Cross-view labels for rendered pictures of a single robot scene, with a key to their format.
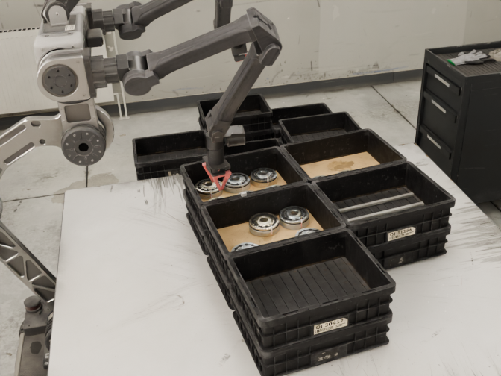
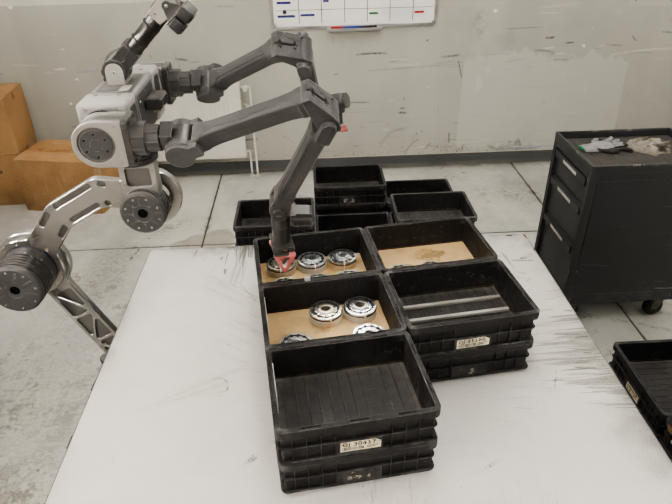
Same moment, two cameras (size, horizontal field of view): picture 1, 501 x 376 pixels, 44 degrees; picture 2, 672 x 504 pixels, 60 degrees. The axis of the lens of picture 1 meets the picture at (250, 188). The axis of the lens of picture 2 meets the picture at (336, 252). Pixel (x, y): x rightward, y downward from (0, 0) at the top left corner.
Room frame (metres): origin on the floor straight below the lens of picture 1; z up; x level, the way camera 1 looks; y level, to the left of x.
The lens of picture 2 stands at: (0.28, -0.29, 1.98)
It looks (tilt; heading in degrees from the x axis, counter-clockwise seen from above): 32 degrees down; 8
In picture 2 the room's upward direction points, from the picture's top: 1 degrees counter-clockwise
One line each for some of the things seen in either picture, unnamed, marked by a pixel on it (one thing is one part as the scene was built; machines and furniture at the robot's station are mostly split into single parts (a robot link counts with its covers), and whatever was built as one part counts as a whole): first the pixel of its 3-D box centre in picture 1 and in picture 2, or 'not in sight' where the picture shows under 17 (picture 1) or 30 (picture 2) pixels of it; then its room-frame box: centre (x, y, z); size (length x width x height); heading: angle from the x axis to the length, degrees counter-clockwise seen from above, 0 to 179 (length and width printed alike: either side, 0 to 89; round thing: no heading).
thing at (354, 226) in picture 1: (381, 193); (457, 294); (1.77, -0.44, 0.92); 0.40 x 0.30 x 0.02; 108
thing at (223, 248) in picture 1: (271, 218); (329, 309); (1.65, -0.06, 0.92); 0.40 x 0.30 x 0.02; 108
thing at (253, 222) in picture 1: (264, 221); (325, 310); (1.72, -0.04, 0.86); 0.10 x 0.10 x 0.01
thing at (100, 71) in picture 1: (102, 71); (144, 138); (1.62, 0.39, 1.45); 0.09 x 0.08 x 0.12; 11
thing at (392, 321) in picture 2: (271, 231); (329, 323); (1.65, -0.06, 0.87); 0.40 x 0.30 x 0.11; 108
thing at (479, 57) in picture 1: (468, 57); (602, 144); (3.17, -1.21, 0.88); 0.25 x 0.19 x 0.03; 101
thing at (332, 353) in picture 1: (308, 315); (348, 424); (1.36, -0.16, 0.76); 0.40 x 0.30 x 0.12; 108
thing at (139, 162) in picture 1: (176, 183); (278, 249); (2.83, 0.40, 0.37); 0.40 x 0.30 x 0.45; 101
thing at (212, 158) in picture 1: (215, 156); (281, 235); (1.84, 0.11, 1.06); 0.10 x 0.07 x 0.07; 23
